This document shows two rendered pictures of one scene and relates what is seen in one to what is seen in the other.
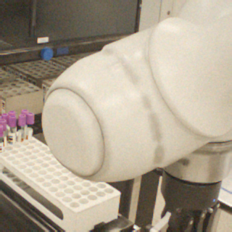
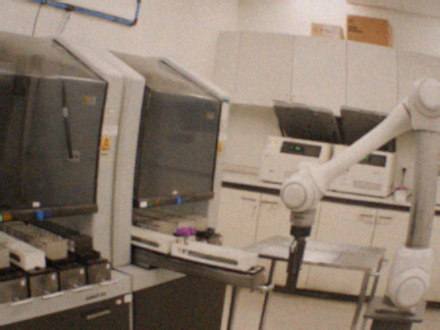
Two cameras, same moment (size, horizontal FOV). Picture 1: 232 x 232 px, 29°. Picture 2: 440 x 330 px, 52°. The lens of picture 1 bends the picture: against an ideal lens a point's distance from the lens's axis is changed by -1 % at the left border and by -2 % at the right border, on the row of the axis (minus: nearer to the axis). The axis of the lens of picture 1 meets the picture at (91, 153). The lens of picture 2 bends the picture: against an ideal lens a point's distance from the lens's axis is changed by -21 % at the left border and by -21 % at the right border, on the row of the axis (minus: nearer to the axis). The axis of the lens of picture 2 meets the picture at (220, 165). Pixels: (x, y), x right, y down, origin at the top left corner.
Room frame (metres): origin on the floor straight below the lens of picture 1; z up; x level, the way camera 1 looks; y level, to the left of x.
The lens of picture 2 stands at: (-1.05, 0.76, 1.28)
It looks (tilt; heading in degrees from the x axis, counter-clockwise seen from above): 4 degrees down; 339
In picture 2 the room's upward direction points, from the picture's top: 6 degrees clockwise
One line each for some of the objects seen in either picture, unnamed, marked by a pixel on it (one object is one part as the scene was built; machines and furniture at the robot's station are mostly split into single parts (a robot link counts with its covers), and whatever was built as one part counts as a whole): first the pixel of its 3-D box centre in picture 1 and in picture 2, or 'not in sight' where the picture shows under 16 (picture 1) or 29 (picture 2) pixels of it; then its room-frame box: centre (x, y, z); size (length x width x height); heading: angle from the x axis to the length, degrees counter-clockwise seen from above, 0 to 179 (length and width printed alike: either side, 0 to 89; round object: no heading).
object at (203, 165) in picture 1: (197, 149); (302, 216); (0.49, -0.13, 1.03); 0.09 x 0.09 x 0.06
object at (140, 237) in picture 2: not in sight; (140, 239); (0.94, 0.30, 0.83); 0.30 x 0.10 x 0.06; 43
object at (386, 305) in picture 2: not in sight; (400, 300); (0.25, -0.52, 0.73); 0.22 x 0.18 x 0.06; 133
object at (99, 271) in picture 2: not in sight; (41, 247); (0.83, 0.74, 0.78); 0.73 x 0.14 x 0.09; 43
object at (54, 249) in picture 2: not in sight; (55, 249); (0.55, 0.69, 0.85); 0.12 x 0.02 x 0.06; 134
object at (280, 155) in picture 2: not in sight; (305, 144); (2.88, -1.45, 1.22); 0.62 x 0.56 x 0.64; 132
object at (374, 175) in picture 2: not in sight; (367, 151); (2.46, -1.85, 1.24); 0.62 x 0.56 x 0.69; 134
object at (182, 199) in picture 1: (187, 200); (300, 238); (0.49, -0.13, 0.95); 0.08 x 0.07 x 0.09; 134
